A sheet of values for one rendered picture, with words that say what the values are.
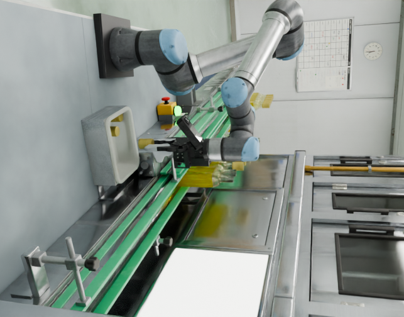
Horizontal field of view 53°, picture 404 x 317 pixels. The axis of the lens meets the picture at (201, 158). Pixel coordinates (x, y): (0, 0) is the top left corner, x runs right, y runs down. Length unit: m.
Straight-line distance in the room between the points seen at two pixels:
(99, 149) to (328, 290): 0.80
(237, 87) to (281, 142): 6.55
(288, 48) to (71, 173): 0.84
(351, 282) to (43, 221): 0.89
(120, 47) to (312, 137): 6.44
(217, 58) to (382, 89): 6.15
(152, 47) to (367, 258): 0.97
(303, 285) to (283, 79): 6.30
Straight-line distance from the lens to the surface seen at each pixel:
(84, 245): 1.15
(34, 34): 1.16
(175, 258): 1.34
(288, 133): 7.62
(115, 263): 1.08
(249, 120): 1.25
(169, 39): 1.36
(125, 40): 1.42
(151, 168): 1.47
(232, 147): 1.22
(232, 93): 1.15
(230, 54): 1.47
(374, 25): 7.30
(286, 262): 1.30
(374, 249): 1.47
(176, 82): 1.47
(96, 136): 1.29
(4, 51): 1.07
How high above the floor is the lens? 1.45
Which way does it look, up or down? 16 degrees down
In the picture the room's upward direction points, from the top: 91 degrees clockwise
